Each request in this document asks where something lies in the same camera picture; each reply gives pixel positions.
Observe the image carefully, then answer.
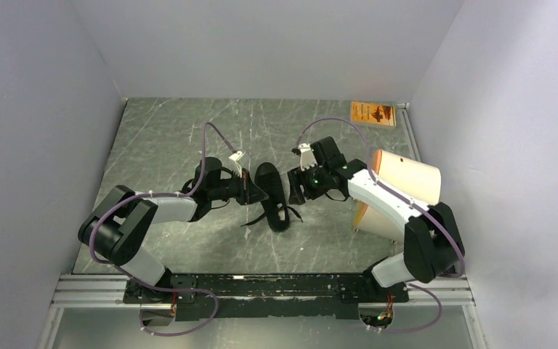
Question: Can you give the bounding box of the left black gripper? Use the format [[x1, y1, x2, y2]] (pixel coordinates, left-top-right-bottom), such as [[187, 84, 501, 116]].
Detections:
[[209, 168, 269, 206]]

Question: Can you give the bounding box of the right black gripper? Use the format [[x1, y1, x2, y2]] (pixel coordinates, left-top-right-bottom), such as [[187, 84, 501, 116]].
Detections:
[[287, 160, 329, 205]]

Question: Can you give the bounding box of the black canvas shoe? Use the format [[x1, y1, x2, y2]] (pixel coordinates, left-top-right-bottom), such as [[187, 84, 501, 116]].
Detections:
[[243, 162, 303, 233]]

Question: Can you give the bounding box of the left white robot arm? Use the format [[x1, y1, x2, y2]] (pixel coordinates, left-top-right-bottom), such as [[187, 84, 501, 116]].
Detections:
[[78, 157, 269, 302]]

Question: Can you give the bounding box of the white cylindrical lampshade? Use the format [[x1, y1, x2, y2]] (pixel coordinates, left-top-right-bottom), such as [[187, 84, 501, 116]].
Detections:
[[352, 149, 442, 242]]

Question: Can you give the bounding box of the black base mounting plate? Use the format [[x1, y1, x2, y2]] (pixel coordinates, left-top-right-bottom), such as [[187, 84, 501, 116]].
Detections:
[[124, 273, 408, 321]]

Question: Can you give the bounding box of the orange book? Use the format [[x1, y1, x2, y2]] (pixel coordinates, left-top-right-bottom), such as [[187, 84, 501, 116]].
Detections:
[[350, 101, 397, 129]]

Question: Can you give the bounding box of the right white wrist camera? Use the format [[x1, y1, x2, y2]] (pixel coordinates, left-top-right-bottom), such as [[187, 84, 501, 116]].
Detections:
[[297, 143, 318, 172]]

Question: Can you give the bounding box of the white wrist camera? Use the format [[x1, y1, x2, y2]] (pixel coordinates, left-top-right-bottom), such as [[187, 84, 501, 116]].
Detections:
[[227, 151, 245, 177], [297, 143, 318, 172]]

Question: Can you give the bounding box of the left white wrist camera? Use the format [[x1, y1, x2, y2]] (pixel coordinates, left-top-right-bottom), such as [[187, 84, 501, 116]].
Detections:
[[227, 151, 245, 177]]

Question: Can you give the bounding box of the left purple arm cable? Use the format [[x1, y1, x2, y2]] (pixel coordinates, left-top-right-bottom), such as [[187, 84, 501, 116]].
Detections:
[[89, 121, 237, 292]]

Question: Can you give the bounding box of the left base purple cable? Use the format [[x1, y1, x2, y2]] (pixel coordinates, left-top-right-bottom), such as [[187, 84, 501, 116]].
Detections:
[[137, 286, 220, 337]]

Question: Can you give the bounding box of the aluminium frame rail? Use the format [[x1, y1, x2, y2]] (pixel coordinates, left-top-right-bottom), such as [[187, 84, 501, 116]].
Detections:
[[50, 274, 475, 309]]

